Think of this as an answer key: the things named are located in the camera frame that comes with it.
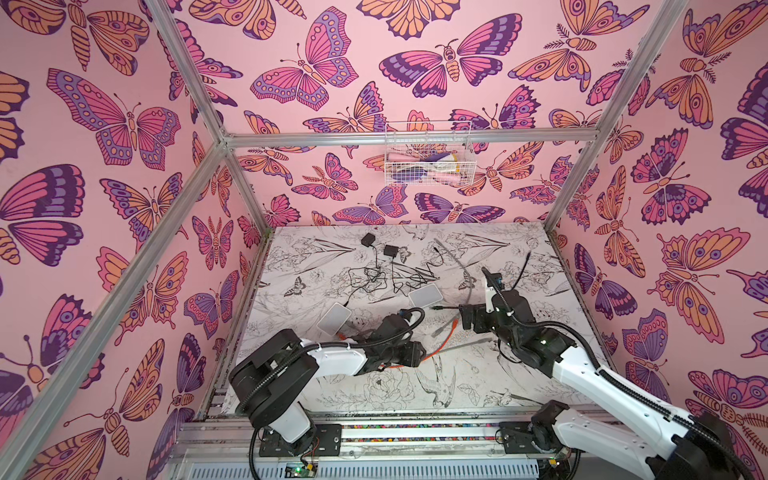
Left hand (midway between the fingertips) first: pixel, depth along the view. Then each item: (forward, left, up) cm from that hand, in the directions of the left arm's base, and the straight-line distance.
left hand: (422, 350), depth 86 cm
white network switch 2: (+20, -2, -2) cm, 20 cm away
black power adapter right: (+41, +9, -3) cm, 42 cm away
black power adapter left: (+45, +18, -2) cm, 49 cm away
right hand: (+9, -14, +13) cm, 21 cm away
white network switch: (+10, +27, -1) cm, 29 cm away
